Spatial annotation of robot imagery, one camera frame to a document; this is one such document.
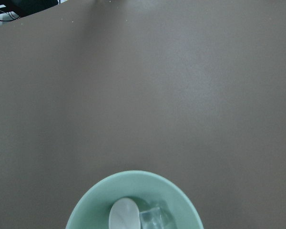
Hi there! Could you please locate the light green ceramic bowl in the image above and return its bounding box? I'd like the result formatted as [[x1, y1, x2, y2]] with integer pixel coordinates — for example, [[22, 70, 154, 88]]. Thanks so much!
[[66, 170, 203, 229]]

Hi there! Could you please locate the white ceramic spoon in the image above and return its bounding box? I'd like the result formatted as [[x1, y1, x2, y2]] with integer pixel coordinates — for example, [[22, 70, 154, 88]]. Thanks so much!
[[108, 198, 141, 229]]

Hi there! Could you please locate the clear ice cube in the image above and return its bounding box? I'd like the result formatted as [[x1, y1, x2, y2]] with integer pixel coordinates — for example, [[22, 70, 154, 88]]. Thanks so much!
[[139, 207, 164, 229]]

